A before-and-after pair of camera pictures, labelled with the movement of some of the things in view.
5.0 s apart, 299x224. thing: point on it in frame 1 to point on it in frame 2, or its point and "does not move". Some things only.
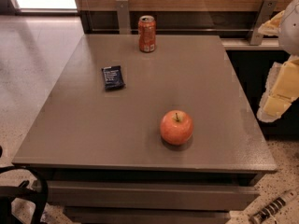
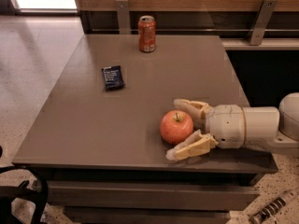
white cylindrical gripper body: (290, 28) to (224, 124)
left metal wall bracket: (122, 10) does not move
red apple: (176, 127) does not move
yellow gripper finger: (272, 27) to (199, 108)
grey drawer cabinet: (102, 153) does not move
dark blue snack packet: (114, 78) does not move
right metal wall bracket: (265, 13) does not move
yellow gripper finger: (281, 90) to (193, 145)
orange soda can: (147, 32) does not move
